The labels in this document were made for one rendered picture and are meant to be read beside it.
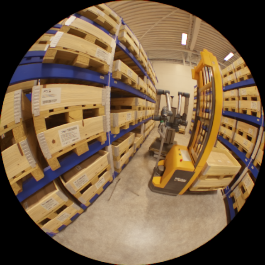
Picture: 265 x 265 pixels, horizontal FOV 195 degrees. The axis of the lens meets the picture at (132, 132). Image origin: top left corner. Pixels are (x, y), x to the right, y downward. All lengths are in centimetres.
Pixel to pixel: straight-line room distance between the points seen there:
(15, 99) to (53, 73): 38
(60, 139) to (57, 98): 33
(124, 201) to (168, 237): 115
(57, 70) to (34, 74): 23
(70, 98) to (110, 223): 181
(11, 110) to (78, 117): 64
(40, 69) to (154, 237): 238
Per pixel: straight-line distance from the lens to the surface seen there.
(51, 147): 74
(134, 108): 200
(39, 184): 99
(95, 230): 173
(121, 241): 167
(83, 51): 97
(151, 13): 663
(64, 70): 87
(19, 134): 74
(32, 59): 242
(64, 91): 74
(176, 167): 125
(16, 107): 73
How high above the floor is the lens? 164
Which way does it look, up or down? 20 degrees down
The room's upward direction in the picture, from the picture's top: 3 degrees clockwise
